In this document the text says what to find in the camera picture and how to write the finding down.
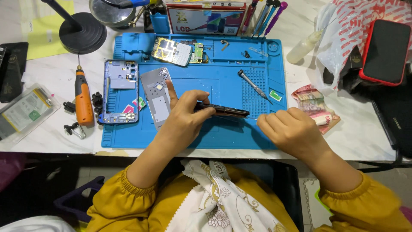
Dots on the red screen replacement box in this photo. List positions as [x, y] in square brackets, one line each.
[205, 17]

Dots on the silver precision screwdriver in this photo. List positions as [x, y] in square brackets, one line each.
[252, 84]

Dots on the mustard yellow garment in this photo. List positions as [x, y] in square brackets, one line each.
[180, 206]

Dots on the black round lamp base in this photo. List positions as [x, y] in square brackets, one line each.
[82, 30]

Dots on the black plastic clips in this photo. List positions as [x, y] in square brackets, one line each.
[96, 101]

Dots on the clear glue bottle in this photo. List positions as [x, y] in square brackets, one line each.
[302, 46]

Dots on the blue phone middle frame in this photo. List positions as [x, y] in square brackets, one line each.
[121, 92]

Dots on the green white sticker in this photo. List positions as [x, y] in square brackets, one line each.
[275, 95]

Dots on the pink green stickers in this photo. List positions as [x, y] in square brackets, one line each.
[134, 106]

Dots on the phone motherboard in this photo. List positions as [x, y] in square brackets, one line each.
[177, 51]

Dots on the person's left hand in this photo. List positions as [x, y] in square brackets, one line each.
[185, 116]

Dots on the orange electric screwdriver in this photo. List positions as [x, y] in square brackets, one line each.
[83, 96]

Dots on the small metal bracket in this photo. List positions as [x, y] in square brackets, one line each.
[224, 44]

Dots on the folded banknotes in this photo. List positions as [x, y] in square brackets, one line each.
[313, 108]

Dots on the grey phone back cover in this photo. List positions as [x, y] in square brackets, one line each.
[156, 96]

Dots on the person's right fingers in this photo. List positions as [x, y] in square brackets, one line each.
[273, 121]

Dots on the red cased smartphone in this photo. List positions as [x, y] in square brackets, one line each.
[386, 51]

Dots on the small blue plastic tray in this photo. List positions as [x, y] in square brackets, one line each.
[159, 23]

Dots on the small black phone parts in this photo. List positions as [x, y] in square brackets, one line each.
[246, 54]

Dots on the thin metal tweezers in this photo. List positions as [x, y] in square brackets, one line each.
[251, 118]

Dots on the person's right hand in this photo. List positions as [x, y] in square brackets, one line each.
[288, 129]

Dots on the white patterned headscarf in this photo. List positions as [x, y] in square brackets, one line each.
[222, 199]

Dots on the metal carabiner clip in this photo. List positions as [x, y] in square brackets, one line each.
[79, 132]

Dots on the red white plastic bag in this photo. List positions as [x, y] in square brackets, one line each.
[344, 35]

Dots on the round magnifier lamp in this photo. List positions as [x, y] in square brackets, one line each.
[112, 12]

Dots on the blue silicone repair mat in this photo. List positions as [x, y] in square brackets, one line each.
[199, 93]

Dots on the yellow paper sheet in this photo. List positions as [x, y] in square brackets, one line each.
[48, 27]

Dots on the black phone screen assembly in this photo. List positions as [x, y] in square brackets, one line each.
[222, 110]

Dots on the black laptop bag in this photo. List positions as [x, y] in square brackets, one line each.
[396, 119]

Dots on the phone battery in clear packet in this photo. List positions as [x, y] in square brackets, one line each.
[24, 111]

